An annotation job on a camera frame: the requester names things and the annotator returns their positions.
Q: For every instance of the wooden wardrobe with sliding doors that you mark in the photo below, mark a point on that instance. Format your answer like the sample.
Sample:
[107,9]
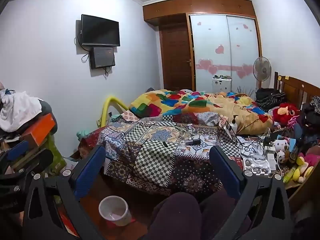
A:
[225,37]

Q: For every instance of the yellow-green bottle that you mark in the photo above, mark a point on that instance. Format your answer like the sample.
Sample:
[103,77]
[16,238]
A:
[290,175]

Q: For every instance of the white plastic bin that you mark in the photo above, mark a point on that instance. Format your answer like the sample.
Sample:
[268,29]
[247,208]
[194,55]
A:
[117,217]

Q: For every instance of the orange cardboard box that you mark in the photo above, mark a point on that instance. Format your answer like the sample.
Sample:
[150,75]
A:
[40,130]

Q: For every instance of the small black wall monitor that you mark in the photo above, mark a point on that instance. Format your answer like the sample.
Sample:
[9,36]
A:
[102,57]

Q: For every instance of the colourful patterned blanket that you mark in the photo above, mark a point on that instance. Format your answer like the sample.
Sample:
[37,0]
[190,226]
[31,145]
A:
[200,103]

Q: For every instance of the standing fan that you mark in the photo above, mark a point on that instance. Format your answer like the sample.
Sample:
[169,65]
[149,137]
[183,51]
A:
[262,68]

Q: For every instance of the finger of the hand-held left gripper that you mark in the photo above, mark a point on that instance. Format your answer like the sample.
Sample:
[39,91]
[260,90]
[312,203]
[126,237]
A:
[41,158]
[17,150]

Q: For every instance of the white cloth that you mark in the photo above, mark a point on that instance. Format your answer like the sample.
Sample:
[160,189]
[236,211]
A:
[20,110]

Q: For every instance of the black striped clothing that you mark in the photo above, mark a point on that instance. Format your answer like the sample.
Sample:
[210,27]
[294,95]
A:
[270,98]

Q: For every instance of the wooden bed headboard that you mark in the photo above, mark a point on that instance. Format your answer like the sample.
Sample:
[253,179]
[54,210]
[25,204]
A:
[295,90]

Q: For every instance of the dark grey cloth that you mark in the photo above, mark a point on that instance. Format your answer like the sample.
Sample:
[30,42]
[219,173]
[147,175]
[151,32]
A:
[48,108]

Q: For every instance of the red floral box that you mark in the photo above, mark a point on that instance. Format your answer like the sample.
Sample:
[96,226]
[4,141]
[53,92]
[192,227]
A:
[64,217]

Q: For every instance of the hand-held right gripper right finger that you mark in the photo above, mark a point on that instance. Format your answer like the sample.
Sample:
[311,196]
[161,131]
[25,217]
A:
[225,172]

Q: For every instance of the clear tray of metal parts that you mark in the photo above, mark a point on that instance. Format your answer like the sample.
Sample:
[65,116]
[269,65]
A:
[257,166]

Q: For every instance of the white appliance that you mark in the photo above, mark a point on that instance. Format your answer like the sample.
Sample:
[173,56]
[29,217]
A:
[221,85]

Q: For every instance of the pink plush toy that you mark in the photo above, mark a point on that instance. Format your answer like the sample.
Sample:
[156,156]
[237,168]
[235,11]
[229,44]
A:
[312,158]

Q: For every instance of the green leaf-print storage box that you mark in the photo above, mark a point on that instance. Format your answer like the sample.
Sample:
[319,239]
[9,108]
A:
[56,152]

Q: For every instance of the brown wooden door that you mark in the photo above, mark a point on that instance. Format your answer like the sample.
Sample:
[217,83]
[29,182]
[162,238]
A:
[176,60]

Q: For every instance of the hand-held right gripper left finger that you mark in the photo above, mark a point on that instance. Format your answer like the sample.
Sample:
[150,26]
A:
[90,171]

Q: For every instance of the black cylindrical device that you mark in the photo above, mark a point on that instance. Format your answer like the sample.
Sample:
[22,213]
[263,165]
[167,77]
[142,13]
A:
[193,141]

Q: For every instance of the pile of dark clothes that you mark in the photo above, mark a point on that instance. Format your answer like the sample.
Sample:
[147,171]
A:
[311,117]

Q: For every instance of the black wall television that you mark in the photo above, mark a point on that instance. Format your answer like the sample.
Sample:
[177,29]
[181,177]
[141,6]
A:
[100,30]

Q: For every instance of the clear pump bottle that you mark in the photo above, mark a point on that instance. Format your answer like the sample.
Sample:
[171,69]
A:
[234,125]

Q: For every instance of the patchwork bedsheet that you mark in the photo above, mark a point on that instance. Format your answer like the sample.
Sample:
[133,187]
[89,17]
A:
[155,155]

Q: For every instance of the yellow foam tube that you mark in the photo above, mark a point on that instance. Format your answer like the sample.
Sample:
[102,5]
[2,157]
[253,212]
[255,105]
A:
[115,101]

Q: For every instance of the red plush toy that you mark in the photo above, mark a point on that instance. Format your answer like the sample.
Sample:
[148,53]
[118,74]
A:
[285,112]

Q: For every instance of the black marker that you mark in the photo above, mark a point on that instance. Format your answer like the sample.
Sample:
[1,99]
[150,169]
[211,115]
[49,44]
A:
[165,144]

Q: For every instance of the white cat plush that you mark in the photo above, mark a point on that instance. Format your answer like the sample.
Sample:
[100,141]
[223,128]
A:
[280,146]

